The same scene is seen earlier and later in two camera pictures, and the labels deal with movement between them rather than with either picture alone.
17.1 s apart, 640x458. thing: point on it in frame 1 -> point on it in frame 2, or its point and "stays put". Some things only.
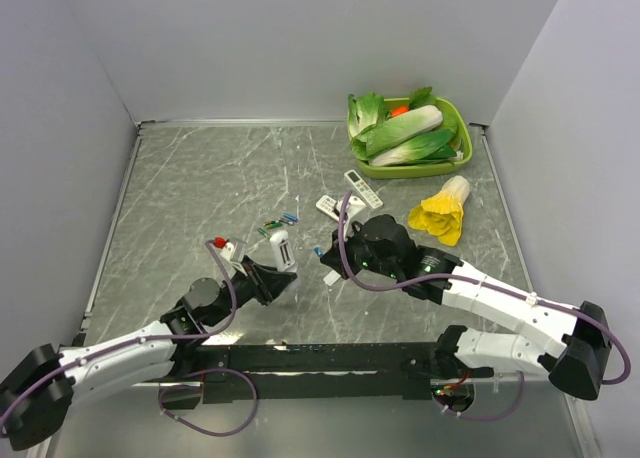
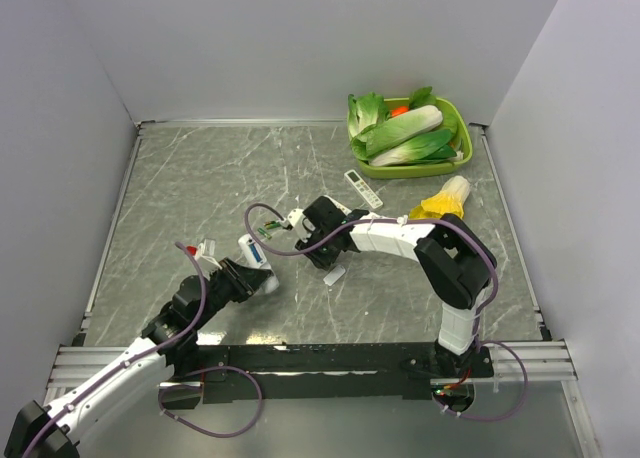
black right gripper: [332, 256] -> [322, 261]
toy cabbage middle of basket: [396, 129] stays put
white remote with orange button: [283, 251] -> [258, 260]
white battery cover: [331, 277] stays put
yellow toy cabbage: [441, 214] stays put
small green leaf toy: [421, 97] stays put
